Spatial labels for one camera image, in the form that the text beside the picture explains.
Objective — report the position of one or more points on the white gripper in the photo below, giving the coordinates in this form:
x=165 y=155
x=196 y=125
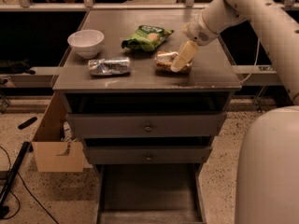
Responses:
x=196 y=32

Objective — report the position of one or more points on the orange crushed can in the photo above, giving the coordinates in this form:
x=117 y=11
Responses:
x=164 y=59

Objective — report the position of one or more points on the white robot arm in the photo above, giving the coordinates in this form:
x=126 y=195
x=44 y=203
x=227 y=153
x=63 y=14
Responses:
x=267 y=175

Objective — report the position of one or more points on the grey wooden drawer cabinet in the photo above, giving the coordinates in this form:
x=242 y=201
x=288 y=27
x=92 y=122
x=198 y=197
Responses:
x=207 y=89

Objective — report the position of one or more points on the grey top drawer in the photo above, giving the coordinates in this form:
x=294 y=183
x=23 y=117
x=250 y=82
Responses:
x=128 y=126

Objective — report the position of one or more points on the grey middle drawer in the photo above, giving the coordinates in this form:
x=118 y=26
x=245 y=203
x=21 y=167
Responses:
x=143 y=155

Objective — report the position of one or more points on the grey open bottom drawer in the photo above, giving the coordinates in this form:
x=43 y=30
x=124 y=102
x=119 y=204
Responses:
x=149 y=194

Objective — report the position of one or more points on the green chip bag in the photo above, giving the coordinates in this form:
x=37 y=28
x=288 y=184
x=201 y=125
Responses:
x=146 y=38

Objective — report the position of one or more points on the white ceramic bowl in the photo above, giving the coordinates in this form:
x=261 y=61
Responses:
x=86 y=43

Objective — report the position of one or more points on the black marker on floor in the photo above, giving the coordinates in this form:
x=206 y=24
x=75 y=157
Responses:
x=27 y=123

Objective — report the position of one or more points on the cardboard box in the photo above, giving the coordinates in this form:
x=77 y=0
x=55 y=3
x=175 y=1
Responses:
x=55 y=149

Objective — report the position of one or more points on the black bag on ledge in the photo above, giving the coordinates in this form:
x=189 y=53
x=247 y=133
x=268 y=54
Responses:
x=15 y=67

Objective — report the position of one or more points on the black pole on floor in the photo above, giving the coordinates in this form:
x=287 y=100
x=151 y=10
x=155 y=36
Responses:
x=9 y=177

